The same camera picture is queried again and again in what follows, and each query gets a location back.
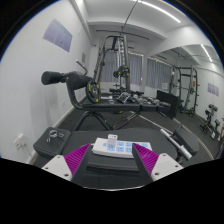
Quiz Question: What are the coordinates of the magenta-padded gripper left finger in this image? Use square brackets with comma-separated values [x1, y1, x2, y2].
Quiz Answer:
[41, 143, 94, 186]

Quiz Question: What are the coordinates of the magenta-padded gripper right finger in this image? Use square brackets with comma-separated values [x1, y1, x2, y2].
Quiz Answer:
[131, 142, 185, 186]

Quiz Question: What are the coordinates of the small black bench pad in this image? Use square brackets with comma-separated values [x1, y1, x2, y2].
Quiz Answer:
[173, 128, 200, 156]
[32, 126, 72, 158]

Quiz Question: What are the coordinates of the silver barbell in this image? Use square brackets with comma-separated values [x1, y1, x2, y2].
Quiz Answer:
[159, 128, 193, 161]

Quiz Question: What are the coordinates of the metal spring barbell collar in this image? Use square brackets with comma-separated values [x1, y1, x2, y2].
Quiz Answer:
[46, 129, 65, 143]

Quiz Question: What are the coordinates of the large black padded bench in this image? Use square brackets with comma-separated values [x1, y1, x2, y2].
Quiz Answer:
[61, 128, 188, 191]

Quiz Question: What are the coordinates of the white power strip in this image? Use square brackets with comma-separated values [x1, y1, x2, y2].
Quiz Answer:
[91, 137, 153, 159]

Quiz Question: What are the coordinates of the black box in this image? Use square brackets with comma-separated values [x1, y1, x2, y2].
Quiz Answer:
[156, 89, 184, 120]

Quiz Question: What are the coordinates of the group of dumbbells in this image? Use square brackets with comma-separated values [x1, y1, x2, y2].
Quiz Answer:
[109, 89, 161, 108]

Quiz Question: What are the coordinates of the black exercise machine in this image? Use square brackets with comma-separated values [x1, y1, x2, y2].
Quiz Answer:
[199, 103, 223, 139]

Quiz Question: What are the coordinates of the black bench with roller pads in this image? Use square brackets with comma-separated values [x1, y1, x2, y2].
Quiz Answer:
[40, 59, 174, 133]

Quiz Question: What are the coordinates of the black yellow weight plate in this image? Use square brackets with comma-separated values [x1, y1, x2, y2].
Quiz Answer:
[113, 65, 131, 79]
[85, 80, 101, 104]

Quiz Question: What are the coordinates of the black squat rack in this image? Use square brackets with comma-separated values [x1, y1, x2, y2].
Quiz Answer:
[169, 64, 200, 118]

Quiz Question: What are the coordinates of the grey window curtain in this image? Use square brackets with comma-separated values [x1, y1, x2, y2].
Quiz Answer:
[145, 57, 174, 90]
[100, 49, 144, 86]

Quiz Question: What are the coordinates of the grey power rack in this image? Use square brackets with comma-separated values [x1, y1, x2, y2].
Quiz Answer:
[93, 33, 133, 96]

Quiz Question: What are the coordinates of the short ceiling light strip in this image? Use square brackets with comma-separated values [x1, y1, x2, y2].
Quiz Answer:
[199, 43, 214, 64]

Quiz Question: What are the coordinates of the long ceiling light strip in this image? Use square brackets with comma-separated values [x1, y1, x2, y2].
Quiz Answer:
[131, 0, 183, 24]

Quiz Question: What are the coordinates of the white wall socket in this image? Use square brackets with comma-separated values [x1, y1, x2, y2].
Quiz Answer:
[13, 133, 27, 151]

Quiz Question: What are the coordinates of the small purple wall poster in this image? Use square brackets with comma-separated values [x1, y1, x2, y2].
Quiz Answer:
[207, 82, 221, 97]

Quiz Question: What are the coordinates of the large purple wall poster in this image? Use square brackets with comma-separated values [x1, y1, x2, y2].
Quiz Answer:
[42, 18, 73, 53]

